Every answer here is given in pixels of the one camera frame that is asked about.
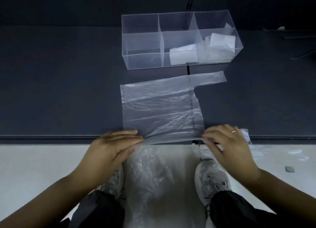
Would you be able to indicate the person's left hand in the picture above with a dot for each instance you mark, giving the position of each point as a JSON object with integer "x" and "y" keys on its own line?
{"x": 106, "y": 156}

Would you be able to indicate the person's right hand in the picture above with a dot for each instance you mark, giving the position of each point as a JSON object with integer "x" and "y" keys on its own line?
{"x": 237, "y": 153}

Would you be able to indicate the person's right middle finger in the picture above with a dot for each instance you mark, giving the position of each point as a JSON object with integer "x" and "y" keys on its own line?
{"x": 213, "y": 136}

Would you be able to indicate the person's left middle finger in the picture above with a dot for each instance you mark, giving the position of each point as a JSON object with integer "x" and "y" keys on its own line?
{"x": 130, "y": 142}

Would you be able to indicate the person's left little finger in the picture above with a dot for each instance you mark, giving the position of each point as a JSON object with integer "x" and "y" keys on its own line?
{"x": 123, "y": 131}

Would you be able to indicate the clear thin plastic bag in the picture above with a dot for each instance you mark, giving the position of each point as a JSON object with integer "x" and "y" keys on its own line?
{"x": 160, "y": 104}

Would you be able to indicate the person's left forearm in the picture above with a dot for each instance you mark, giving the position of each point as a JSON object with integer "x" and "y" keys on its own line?
{"x": 44, "y": 203}

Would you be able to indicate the person's right forearm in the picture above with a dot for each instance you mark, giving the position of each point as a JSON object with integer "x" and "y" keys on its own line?
{"x": 288, "y": 195}

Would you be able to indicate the grey white sneaker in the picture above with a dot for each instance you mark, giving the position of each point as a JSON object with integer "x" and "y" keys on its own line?
{"x": 114, "y": 183}
{"x": 211, "y": 178}

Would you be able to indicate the pile of clear plastic bags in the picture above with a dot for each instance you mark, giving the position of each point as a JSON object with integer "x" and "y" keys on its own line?
{"x": 153, "y": 183}

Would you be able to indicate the black trousers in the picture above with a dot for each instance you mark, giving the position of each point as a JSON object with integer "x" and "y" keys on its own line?
{"x": 98, "y": 210}

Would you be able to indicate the loosely folded clear plastic bag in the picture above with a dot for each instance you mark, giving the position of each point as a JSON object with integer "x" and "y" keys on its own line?
{"x": 212, "y": 54}

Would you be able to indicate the small grey square tag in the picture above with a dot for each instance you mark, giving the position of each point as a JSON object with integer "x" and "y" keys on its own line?
{"x": 289, "y": 169}

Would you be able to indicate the folded white plastic bag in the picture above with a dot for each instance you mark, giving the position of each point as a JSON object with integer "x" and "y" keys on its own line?
{"x": 182, "y": 54}
{"x": 222, "y": 40}

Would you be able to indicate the clear acrylic three-compartment box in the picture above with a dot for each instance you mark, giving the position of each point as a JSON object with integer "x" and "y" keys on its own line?
{"x": 142, "y": 41}

